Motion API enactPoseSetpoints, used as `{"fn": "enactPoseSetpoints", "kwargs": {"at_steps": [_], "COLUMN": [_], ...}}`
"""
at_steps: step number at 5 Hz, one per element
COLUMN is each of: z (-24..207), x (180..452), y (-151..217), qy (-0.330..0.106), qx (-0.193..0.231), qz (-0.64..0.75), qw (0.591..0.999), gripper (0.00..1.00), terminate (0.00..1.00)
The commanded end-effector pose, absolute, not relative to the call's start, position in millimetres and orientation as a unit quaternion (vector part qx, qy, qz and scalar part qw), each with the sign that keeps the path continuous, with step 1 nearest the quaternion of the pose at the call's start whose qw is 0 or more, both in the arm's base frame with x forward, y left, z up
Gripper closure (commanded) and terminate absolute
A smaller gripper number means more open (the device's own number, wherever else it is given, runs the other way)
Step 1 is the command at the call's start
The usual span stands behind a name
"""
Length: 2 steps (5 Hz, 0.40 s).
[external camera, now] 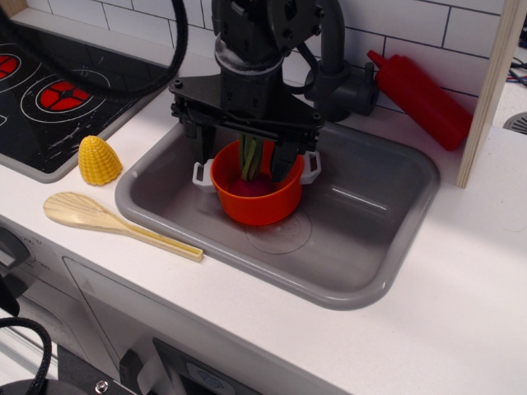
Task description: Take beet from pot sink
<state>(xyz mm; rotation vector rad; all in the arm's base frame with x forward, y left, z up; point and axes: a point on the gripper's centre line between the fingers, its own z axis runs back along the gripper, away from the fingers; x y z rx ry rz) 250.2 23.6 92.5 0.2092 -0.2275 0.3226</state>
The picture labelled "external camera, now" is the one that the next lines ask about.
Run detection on wooden spoon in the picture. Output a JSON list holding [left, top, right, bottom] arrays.
[[43, 192, 204, 262]]

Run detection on black braided cable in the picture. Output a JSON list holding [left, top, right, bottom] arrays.
[[0, 0, 189, 100]]

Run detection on red ketchup bottle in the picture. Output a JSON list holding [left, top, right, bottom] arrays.
[[367, 50, 473, 151]]

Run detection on grey sink basin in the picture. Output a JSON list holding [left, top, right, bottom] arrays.
[[115, 123, 440, 310]]

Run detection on orange pot with white handles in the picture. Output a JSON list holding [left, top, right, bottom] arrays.
[[192, 141, 322, 225]]

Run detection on light wooden side panel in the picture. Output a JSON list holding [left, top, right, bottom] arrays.
[[456, 0, 526, 188]]

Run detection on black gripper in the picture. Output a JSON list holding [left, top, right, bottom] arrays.
[[169, 63, 322, 183]]

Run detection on black cable at lower left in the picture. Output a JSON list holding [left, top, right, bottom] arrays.
[[0, 316, 54, 395]]

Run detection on black stove top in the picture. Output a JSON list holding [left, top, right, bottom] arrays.
[[1, 26, 166, 184]]

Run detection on white oven front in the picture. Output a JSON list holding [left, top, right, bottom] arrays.
[[1, 219, 329, 394]]

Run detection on purple beet with green stems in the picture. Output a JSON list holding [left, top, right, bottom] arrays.
[[228, 133, 274, 198]]

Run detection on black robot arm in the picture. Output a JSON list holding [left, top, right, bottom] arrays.
[[169, 1, 324, 183]]

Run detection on dark grey faucet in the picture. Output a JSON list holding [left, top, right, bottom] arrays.
[[305, 1, 379, 122]]

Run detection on yellow toy corn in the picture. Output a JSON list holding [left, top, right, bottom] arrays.
[[78, 136, 123, 186]]

